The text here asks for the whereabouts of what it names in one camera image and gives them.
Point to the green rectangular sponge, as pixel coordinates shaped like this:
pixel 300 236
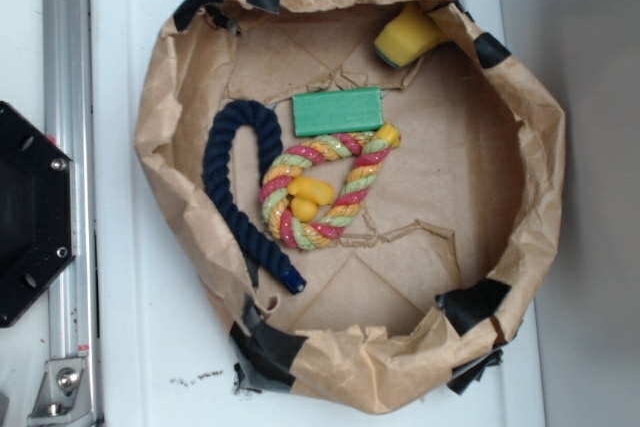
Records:
pixel 330 112

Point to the yellow sponge with green back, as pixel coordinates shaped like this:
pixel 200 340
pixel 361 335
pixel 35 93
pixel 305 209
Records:
pixel 408 36

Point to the yellow rubber toy piece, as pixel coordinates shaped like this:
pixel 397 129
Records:
pixel 308 194

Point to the brown paper bag bin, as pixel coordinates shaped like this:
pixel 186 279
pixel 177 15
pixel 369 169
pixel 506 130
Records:
pixel 432 279

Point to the multicolour twisted rope toy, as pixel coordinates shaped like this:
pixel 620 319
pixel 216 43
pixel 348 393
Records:
pixel 367 149

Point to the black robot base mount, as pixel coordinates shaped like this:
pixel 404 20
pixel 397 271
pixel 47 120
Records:
pixel 37 240

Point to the aluminium extrusion rail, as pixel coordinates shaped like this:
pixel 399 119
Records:
pixel 73 296

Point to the metal corner bracket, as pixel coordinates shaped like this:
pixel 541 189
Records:
pixel 63 398

